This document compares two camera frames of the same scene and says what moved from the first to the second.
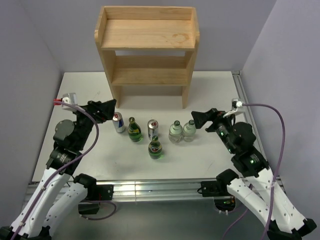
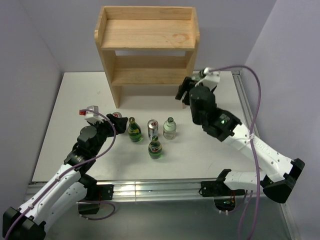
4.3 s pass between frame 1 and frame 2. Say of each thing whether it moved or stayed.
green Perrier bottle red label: stayed
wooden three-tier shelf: stayed
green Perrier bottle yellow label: stayed
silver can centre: stayed
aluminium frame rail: stayed
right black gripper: moved
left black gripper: moved
